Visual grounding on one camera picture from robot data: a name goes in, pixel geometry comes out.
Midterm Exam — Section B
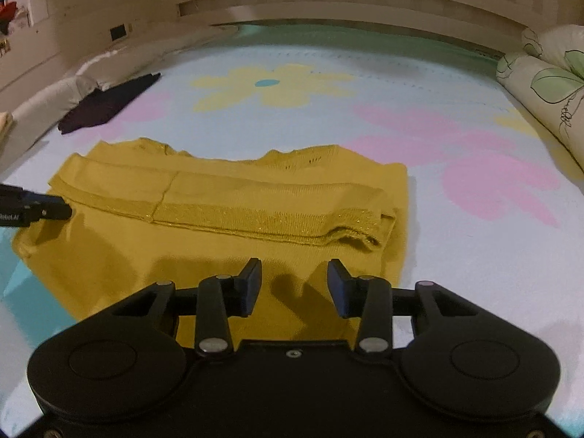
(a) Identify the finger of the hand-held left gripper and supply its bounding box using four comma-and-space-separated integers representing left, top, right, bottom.
28, 192, 74, 223

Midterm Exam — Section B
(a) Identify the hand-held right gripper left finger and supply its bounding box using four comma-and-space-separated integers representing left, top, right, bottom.
107, 258, 264, 359

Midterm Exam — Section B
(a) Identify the wooden headboard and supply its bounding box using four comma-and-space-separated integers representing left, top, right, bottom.
172, 0, 548, 61

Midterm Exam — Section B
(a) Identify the dark purple folded garment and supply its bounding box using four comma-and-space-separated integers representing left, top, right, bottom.
57, 72, 162, 136

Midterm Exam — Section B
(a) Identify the tan folded cloth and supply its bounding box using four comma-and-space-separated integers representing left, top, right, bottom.
0, 111, 15, 147

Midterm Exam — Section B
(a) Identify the beige pillow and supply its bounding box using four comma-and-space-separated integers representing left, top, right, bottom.
8, 25, 238, 147

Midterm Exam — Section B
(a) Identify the yellow knit sweater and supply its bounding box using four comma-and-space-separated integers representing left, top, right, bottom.
12, 138, 410, 348

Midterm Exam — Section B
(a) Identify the floral folded quilt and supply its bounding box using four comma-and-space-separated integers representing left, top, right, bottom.
496, 23, 584, 170

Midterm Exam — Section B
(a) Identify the floral pastel bedsheet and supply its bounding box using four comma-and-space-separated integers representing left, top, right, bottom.
0, 22, 584, 423

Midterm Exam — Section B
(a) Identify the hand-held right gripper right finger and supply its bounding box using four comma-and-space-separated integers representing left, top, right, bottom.
328, 258, 481, 359

